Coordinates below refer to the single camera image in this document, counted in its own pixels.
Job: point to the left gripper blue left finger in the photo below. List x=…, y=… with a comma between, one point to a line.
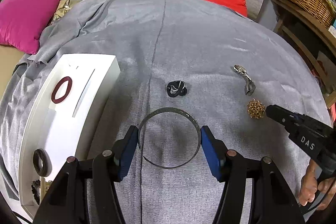
x=124, y=150

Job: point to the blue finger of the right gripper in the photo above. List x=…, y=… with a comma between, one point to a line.
x=282, y=116

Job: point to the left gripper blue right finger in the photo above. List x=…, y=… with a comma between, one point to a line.
x=215, y=152

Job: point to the silver metal bangle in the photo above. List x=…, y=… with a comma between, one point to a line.
x=169, y=138

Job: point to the gold cluster brooch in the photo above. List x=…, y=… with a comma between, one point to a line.
x=256, y=109

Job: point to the gold face metal wristwatch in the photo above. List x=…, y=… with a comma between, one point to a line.
x=249, y=84

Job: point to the person right hand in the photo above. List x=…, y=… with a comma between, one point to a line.
x=309, y=186

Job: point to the white organizer box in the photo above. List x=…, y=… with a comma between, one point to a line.
x=64, y=116

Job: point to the wooden shelf table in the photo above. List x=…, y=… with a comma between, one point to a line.
x=312, y=40

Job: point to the grey bed blanket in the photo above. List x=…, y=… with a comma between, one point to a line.
x=172, y=53

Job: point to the beige leather sofa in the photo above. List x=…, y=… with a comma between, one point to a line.
x=9, y=58

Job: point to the magenta pillow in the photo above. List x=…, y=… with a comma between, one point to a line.
x=22, y=22

